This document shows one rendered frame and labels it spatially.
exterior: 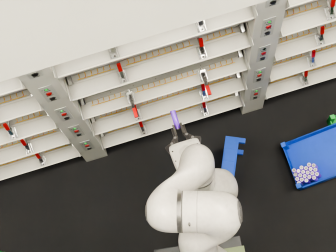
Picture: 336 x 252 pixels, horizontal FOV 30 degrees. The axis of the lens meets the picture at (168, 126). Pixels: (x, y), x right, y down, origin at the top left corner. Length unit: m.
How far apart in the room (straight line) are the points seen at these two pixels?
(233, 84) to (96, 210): 0.79
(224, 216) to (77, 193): 1.33
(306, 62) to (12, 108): 1.12
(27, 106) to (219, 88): 0.76
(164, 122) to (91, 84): 0.63
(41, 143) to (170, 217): 1.08
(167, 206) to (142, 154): 1.25
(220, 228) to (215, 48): 0.76
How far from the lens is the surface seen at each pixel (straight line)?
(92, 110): 2.23
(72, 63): 1.86
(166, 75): 2.20
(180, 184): 1.52
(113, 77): 2.03
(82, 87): 2.04
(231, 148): 2.48
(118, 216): 2.65
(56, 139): 2.43
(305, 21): 2.11
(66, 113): 2.12
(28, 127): 2.26
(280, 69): 2.46
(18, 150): 2.46
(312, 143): 2.68
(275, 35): 2.06
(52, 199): 2.72
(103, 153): 2.67
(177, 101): 2.41
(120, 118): 2.41
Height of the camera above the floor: 2.59
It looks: 73 degrees down
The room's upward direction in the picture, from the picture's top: 13 degrees counter-clockwise
